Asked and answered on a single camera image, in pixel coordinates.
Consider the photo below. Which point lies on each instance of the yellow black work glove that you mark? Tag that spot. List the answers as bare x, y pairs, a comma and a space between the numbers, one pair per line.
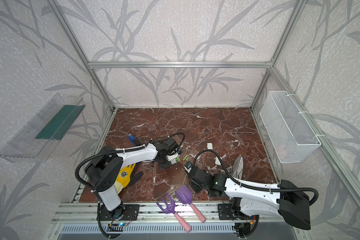
127, 176

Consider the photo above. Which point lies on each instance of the purple garden shovel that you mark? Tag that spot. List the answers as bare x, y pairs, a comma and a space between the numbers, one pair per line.
185, 197

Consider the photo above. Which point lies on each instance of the aluminium frame profiles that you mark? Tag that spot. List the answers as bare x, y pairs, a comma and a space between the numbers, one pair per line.
333, 158

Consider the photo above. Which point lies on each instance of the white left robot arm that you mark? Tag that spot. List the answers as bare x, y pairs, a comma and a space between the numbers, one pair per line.
99, 172

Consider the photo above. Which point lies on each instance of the white air conditioner remote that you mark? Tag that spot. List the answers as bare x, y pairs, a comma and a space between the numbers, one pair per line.
173, 159

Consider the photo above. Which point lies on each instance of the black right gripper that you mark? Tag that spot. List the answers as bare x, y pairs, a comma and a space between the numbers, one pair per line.
193, 176

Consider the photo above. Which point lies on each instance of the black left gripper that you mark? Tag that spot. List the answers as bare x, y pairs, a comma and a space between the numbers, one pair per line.
167, 162

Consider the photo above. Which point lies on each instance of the white wire mesh basket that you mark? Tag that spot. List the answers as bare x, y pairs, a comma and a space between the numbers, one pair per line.
289, 131

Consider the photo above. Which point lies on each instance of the blue stapler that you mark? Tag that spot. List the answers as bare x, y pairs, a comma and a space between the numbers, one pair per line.
132, 139

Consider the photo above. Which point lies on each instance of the metal garden trowel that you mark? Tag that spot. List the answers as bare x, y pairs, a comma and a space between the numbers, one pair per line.
238, 167

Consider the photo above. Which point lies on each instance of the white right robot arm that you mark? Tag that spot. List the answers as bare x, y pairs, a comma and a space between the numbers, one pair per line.
285, 200

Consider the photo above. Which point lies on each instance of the clear acrylic wall shelf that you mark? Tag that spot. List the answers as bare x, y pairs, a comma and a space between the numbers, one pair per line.
36, 141

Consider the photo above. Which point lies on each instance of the purple garden fork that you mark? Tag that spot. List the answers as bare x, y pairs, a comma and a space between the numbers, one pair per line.
170, 209

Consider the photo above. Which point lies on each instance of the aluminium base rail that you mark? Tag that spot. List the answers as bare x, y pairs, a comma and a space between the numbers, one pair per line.
148, 218

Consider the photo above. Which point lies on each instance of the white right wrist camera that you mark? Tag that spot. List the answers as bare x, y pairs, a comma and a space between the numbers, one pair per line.
188, 166

